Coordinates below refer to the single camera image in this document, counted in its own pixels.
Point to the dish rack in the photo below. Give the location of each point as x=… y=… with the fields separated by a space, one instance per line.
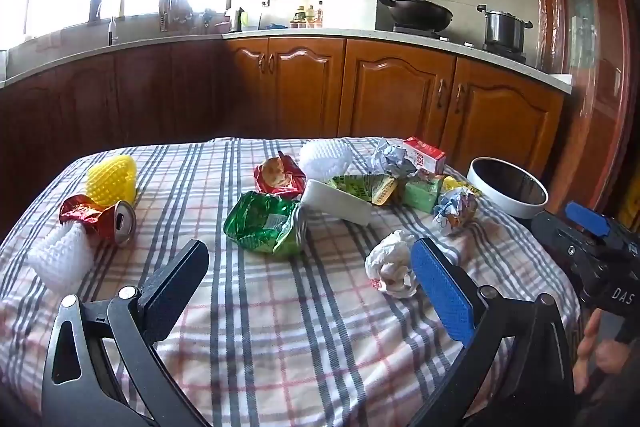
x=175 y=12

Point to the checked tablecloth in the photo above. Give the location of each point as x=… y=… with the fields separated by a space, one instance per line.
x=300 y=332

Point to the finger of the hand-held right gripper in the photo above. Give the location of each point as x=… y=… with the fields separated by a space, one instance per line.
x=552 y=234
x=587 y=217

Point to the white rectangular dish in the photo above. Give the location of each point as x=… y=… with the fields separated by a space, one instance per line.
x=335 y=204

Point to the white round bin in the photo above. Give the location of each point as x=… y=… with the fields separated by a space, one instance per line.
x=487 y=192

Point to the red white carton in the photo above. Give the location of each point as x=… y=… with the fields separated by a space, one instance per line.
x=425 y=154

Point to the black wok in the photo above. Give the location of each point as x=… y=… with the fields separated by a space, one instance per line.
x=420 y=12

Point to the green box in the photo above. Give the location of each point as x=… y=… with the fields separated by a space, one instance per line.
x=422 y=192

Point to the green cap bottle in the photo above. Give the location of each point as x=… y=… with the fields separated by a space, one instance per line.
x=300 y=18

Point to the green crumpled chip bag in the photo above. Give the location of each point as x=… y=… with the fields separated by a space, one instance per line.
x=260 y=222

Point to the crushed red can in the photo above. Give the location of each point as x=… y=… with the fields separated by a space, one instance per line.
x=107 y=222

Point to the crumpled printed paper ball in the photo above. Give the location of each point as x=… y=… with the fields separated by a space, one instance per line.
x=455 y=209

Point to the green yellow snack wrapper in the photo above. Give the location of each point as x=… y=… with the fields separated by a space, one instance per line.
x=362 y=189

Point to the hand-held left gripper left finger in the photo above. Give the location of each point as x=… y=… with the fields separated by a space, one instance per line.
x=170 y=294

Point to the steel pot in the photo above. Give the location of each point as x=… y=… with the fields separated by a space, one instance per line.
x=502 y=29

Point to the wooden lower cabinets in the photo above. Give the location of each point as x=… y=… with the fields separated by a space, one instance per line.
x=390 y=92

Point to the white foam fruit net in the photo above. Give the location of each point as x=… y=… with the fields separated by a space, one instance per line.
x=325 y=159
x=60 y=257

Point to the yellow foam fruit net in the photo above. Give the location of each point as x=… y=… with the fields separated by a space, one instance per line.
x=112 y=182

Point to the yellow oil bottle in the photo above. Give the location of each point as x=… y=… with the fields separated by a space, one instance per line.
x=311 y=17

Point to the person's right hand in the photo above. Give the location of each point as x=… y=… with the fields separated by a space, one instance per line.
x=582 y=349

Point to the sink faucet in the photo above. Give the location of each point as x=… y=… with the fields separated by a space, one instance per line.
x=112 y=27

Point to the gas stove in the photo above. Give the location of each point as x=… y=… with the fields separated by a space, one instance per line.
x=465 y=41

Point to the red snack wrapper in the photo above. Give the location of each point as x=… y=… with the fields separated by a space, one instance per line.
x=277 y=177

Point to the blue cloth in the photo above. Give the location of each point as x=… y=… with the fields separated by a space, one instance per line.
x=276 y=26

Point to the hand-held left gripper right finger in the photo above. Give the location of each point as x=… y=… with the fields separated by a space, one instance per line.
x=442 y=292

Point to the crumpled blue white paper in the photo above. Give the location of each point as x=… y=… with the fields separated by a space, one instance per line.
x=390 y=157

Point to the white tissue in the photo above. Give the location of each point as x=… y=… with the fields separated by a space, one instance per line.
x=387 y=262

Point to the wooden glass door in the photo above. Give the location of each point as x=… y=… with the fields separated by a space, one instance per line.
x=595 y=57

